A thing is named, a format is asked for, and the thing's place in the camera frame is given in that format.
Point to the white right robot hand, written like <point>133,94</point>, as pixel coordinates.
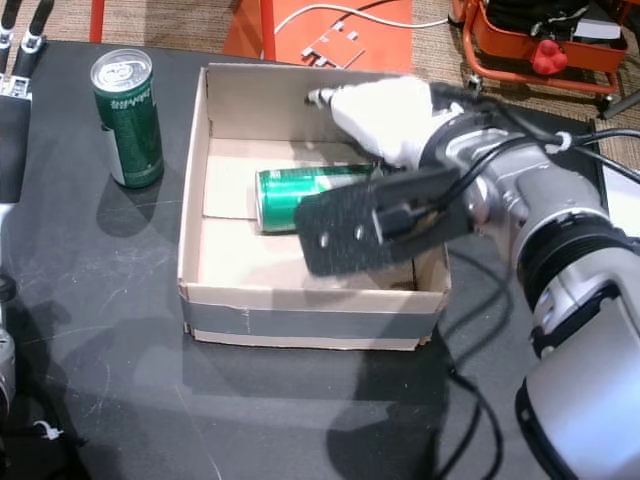
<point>385,115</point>

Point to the red rubber toy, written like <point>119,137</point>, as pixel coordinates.
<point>549,59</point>

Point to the orange metal cart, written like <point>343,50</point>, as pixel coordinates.
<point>585,55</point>

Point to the gray metal bar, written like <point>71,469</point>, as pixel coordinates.
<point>622,104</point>

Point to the cardboard box with gray tape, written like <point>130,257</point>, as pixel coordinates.
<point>310,325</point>

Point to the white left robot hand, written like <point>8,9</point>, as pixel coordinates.
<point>15,150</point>

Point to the green soda can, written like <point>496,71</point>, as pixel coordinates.
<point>290,195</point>
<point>132,145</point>

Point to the orange metal stand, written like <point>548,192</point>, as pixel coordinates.
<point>390,45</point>

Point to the small orange board with brackets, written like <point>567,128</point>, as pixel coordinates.
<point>340,47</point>

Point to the gray flat box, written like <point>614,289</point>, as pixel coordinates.
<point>597,30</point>

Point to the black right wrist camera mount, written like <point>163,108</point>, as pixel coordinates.
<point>345,235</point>

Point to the black equipment bundle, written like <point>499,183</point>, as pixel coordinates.
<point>520,12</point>

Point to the white zip tie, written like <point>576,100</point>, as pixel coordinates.
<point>47,430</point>
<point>562,141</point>

